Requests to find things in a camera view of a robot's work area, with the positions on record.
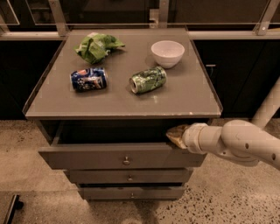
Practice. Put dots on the grey drawer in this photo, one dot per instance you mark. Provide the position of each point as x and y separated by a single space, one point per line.
130 176
111 145
132 193

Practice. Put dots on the white bowl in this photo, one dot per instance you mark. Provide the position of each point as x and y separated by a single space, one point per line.
167 53

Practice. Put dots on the grey drawer cabinet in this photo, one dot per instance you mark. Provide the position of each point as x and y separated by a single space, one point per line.
187 97

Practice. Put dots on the grey middle drawer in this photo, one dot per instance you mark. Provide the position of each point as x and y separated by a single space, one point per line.
130 176

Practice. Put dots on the green soda can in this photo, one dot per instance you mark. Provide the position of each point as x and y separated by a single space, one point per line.
147 80

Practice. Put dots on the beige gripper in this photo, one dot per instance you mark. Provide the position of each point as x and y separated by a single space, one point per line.
191 137

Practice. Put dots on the metal railing frame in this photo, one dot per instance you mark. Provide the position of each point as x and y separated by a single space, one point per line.
203 19

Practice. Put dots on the crumpled green chip bag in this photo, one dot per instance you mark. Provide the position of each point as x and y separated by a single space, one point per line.
97 46

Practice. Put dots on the grey bottom drawer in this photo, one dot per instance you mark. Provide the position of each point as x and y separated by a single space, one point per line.
132 193

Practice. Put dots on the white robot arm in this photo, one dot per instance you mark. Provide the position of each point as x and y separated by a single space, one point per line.
238 141

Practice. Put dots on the black object at floor corner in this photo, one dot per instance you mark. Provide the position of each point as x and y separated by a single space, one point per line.
15 204

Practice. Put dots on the grey top drawer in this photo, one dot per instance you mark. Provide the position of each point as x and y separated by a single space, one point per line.
111 145

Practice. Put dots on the blue soda can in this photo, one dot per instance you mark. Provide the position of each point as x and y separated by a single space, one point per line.
93 78

